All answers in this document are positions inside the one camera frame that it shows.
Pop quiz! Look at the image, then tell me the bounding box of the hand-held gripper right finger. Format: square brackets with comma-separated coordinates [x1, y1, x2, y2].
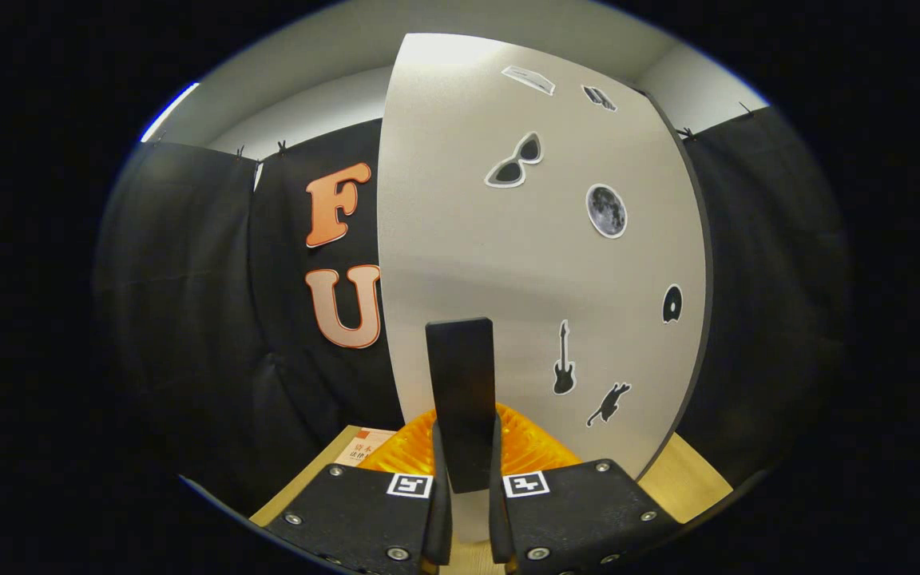
[488, 403, 683, 575]

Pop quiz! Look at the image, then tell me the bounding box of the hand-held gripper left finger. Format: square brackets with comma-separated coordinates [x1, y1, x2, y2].
[263, 409, 454, 575]

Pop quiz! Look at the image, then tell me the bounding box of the black door handle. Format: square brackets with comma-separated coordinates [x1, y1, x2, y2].
[426, 317, 499, 494]

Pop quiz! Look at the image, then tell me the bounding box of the beige orange cover book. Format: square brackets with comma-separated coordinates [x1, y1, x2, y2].
[335, 427, 397, 468]

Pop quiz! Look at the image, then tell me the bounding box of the black backdrop cloth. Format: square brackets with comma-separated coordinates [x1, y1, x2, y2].
[93, 104, 852, 512]

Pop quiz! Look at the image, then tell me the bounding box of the row of black cloth clips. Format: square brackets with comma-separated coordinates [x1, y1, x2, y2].
[232, 100, 752, 158]

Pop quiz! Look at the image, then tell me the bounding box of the ceiling light strip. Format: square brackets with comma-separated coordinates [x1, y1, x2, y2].
[141, 82, 200, 143]

